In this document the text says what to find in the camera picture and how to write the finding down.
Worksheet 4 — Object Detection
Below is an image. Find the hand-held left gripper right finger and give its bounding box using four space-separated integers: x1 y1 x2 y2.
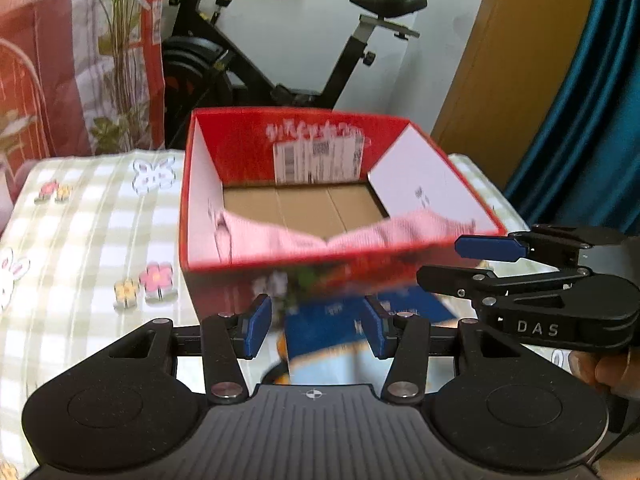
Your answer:
364 296 538 405

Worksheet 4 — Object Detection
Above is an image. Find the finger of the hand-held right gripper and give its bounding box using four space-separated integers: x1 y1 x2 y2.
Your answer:
416 265 593 311
455 225 596 267

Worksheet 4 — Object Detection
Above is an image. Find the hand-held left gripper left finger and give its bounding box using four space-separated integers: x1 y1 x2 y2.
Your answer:
95 294 273 405

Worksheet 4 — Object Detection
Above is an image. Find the blue printed packet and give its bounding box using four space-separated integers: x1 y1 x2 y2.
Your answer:
277 287 458 380

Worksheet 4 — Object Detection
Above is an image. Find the red strawberry print cardboard box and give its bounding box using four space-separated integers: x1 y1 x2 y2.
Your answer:
179 107 508 327

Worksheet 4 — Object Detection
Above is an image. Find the person's right hand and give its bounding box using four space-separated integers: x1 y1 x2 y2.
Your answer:
569 349 640 397

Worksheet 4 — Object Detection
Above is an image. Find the blue curtain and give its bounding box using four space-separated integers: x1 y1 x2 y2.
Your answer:
502 0 640 241

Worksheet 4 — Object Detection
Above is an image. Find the wooden door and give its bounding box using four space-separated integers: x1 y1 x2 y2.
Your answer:
430 0 606 182

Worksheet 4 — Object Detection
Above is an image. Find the black exercise bike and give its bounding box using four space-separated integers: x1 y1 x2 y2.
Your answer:
162 0 429 150

